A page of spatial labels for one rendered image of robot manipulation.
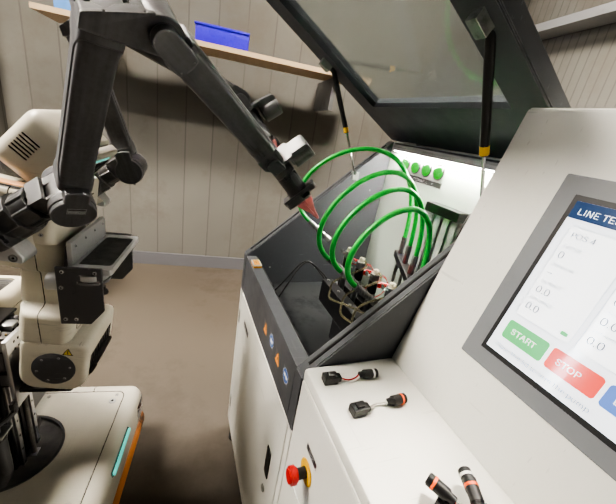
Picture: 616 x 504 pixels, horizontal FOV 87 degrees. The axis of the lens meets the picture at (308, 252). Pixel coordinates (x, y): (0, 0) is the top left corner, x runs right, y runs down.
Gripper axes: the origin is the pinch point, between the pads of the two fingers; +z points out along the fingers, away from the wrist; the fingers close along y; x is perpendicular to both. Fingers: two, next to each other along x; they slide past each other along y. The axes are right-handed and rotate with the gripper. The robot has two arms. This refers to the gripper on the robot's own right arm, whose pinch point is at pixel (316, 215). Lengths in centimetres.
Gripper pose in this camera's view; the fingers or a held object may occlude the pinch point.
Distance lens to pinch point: 95.6
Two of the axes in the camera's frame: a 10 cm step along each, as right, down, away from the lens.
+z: 5.8, 7.4, 3.4
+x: -0.8, -3.7, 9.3
